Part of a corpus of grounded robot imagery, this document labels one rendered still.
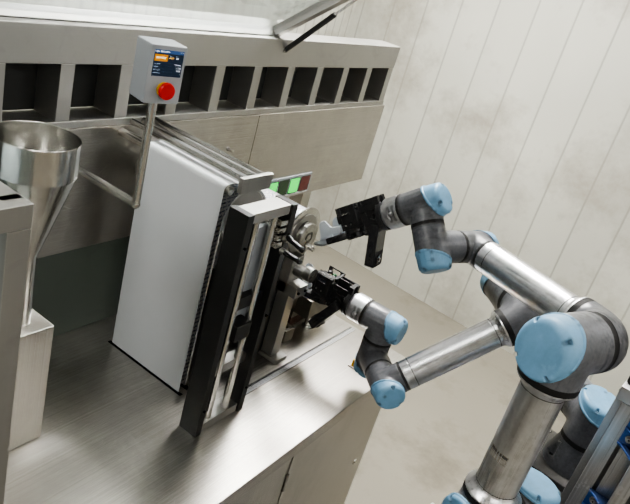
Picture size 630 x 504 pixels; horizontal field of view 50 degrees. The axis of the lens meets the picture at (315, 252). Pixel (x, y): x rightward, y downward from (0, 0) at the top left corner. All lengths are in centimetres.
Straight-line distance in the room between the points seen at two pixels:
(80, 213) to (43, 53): 39
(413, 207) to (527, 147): 260
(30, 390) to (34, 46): 65
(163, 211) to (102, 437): 50
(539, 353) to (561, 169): 284
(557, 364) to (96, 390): 99
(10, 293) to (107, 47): 81
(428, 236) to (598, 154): 255
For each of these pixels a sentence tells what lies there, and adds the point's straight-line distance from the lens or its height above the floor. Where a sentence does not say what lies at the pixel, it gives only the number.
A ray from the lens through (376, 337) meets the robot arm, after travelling 173.
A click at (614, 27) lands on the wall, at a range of 396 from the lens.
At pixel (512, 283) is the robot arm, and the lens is 149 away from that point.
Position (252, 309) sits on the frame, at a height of 119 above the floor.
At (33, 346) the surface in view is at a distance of 136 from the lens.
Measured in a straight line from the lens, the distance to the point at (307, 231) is 172.
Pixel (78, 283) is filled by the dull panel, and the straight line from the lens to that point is 175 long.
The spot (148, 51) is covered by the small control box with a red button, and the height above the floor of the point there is 169.
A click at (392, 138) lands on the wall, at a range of 447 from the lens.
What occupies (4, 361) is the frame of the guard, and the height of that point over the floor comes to 140.
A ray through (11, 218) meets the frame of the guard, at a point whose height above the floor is 159.
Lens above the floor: 193
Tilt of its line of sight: 24 degrees down
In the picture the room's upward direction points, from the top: 17 degrees clockwise
